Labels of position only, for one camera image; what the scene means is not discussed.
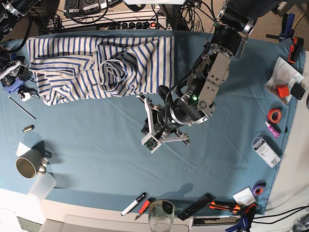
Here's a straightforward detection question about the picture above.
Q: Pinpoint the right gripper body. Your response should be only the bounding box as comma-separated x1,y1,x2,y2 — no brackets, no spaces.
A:
0,57,28,84

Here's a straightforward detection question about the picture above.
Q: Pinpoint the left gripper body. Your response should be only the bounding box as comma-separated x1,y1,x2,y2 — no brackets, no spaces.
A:
142,106,188,136

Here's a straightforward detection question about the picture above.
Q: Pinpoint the blue white striped T-shirt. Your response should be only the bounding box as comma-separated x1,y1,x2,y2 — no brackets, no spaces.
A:
27,37,174,106

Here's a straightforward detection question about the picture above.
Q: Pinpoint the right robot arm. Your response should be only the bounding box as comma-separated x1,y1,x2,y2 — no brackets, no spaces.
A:
0,0,38,86

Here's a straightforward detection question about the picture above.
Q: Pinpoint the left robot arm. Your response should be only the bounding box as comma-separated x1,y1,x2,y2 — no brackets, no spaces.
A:
138,0,280,152

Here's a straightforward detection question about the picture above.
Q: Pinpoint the blue device with black knob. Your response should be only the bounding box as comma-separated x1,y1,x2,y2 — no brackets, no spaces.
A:
1,55,27,94

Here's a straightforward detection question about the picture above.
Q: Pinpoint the white metal small part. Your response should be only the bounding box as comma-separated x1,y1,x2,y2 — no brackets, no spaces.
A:
17,86,40,102

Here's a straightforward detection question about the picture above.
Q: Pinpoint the black allen key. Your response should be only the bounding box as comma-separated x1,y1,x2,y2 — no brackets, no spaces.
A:
8,94,36,120

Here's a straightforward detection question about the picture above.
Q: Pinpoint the small brass cylinder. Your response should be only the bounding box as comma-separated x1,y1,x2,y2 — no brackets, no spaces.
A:
22,125,34,133

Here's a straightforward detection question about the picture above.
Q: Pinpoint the black remote control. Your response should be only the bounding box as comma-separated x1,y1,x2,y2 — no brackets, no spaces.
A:
177,193,215,221

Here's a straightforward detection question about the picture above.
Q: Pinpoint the white black marker pen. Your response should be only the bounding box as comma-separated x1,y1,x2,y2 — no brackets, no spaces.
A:
121,192,147,216

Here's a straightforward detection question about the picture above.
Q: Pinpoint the orange black utility knife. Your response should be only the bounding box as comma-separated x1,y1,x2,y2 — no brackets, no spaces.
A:
208,201,241,214

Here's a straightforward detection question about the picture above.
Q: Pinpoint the teal table cloth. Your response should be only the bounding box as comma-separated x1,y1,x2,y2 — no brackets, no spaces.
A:
0,39,301,211

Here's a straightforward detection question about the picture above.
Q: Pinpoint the clear plastic screw box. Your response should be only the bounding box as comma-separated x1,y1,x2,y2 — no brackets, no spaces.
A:
251,137,281,168

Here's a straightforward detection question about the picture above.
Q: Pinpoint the clear drinking glass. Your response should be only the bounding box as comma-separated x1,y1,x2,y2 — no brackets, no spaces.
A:
148,200,174,232

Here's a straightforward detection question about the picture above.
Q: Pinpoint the white paper note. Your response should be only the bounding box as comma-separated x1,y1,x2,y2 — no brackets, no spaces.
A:
16,142,31,157

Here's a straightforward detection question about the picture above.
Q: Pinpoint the white card box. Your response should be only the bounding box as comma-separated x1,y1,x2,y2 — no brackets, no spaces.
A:
233,187,256,206

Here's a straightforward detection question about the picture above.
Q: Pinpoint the purple tape roll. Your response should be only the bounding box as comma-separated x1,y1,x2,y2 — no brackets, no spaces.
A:
252,183,266,197

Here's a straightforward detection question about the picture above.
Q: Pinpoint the pink glue tube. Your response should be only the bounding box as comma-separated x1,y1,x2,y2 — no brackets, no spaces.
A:
265,121,281,138

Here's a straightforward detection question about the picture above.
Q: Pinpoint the red tape roll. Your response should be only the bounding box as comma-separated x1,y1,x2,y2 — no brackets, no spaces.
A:
268,108,282,124

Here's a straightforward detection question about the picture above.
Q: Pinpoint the grey ceramic mug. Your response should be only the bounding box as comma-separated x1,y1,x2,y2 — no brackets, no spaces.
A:
15,149,46,179

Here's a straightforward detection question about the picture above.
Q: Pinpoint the blue black spring clamp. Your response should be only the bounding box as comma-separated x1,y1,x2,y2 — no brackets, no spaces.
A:
225,203,258,232

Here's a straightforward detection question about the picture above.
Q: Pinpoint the red cube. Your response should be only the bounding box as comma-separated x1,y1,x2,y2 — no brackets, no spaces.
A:
277,84,290,98

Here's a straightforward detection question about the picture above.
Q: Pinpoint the translucent plastic cup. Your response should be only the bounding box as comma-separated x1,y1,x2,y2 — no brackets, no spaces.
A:
28,173,56,202

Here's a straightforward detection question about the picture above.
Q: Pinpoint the white printed paper sheet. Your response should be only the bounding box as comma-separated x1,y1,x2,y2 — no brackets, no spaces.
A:
264,57,304,106

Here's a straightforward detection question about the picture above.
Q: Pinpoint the black orange clamp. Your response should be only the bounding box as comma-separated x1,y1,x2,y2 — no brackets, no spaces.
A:
288,37,304,64

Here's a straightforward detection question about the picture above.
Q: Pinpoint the blue black bar clamp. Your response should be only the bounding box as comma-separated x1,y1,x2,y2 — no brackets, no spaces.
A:
266,13,295,42

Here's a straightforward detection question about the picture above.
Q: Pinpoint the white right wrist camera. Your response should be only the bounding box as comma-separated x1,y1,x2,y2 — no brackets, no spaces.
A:
0,60,24,80

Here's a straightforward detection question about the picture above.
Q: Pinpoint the red handled screwdriver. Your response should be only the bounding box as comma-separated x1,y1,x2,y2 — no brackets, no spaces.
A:
134,198,155,220

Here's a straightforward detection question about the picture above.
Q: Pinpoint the black square mount plate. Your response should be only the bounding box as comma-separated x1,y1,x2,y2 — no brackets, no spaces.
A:
291,83,305,100

